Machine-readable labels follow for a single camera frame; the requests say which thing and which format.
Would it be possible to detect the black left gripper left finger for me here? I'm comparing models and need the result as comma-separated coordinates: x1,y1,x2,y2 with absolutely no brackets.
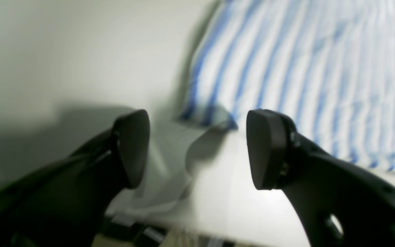
0,109,151,247

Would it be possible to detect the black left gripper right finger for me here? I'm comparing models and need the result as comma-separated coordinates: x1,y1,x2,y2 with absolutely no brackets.
246,109,395,247

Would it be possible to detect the blue white striped T-shirt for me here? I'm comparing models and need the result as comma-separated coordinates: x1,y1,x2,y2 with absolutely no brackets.
180,0,395,174

